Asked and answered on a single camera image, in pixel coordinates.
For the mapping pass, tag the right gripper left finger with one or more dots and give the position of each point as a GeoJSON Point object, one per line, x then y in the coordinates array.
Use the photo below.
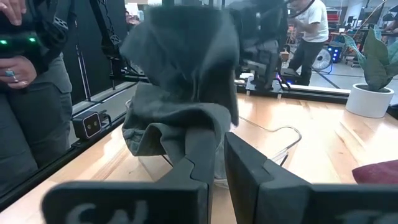
{"type": "Point", "coordinates": [124, 202]}

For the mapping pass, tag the clear plastic bin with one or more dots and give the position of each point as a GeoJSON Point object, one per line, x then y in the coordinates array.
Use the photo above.
{"type": "Point", "coordinates": [220, 168]}

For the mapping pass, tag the green leafy plant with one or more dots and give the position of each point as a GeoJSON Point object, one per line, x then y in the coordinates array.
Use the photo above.
{"type": "Point", "coordinates": [376, 62]}

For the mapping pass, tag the maroon baseball cap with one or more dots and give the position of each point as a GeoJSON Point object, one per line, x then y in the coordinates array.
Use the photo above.
{"type": "Point", "coordinates": [376, 172]}

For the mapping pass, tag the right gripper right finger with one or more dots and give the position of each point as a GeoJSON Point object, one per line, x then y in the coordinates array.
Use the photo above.
{"type": "Point", "coordinates": [280, 199]}

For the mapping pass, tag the person's hand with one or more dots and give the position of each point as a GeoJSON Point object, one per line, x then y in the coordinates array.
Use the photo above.
{"type": "Point", "coordinates": [18, 73]}
{"type": "Point", "coordinates": [12, 11]}

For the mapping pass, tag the dark grey cloth garment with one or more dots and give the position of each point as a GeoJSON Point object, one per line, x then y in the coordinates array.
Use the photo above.
{"type": "Point", "coordinates": [186, 56]}

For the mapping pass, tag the white floor fan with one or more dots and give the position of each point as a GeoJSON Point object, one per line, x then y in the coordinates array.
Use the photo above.
{"type": "Point", "coordinates": [321, 59]}

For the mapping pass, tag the black aluminium table frame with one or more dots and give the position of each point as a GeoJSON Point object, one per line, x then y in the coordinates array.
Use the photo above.
{"type": "Point", "coordinates": [31, 177]}

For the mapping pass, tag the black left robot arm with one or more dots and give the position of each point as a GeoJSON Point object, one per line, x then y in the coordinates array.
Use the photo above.
{"type": "Point", "coordinates": [261, 46]}

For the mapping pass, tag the white plant pot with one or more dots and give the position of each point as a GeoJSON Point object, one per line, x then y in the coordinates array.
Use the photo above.
{"type": "Point", "coordinates": [367, 102]}

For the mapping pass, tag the person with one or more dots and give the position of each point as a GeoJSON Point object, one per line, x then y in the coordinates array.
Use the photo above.
{"type": "Point", "coordinates": [37, 124]}
{"type": "Point", "coordinates": [132, 20]}
{"type": "Point", "coordinates": [314, 18]}

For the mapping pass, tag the black blue-lit device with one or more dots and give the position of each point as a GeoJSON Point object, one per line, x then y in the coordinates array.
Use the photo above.
{"type": "Point", "coordinates": [335, 53]}

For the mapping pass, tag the black table-level camera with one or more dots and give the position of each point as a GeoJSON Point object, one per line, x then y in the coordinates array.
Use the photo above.
{"type": "Point", "coordinates": [88, 124]}

